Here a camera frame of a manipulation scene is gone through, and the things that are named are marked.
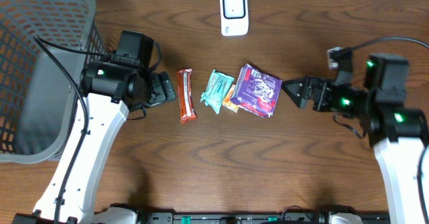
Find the orange snack bar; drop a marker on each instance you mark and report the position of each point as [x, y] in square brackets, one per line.
[187, 112]

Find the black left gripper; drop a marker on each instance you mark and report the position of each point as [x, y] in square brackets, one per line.
[158, 90]

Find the white barcode scanner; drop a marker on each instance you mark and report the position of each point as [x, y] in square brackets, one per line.
[234, 17]

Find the purple noodle packet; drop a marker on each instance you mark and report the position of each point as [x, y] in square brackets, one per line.
[256, 92]

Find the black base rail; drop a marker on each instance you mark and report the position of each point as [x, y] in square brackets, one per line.
[289, 217]

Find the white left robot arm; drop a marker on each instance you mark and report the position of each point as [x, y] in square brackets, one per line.
[110, 92]

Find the teal wet wipes pack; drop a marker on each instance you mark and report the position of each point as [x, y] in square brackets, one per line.
[216, 90]

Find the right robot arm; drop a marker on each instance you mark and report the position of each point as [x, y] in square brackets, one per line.
[398, 135]

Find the grey plastic basket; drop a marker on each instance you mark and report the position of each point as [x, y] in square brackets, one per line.
[45, 44]

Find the small orange tissue pack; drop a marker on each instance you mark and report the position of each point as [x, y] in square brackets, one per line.
[227, 100]

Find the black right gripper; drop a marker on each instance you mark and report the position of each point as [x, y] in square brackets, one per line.
[308, 88]

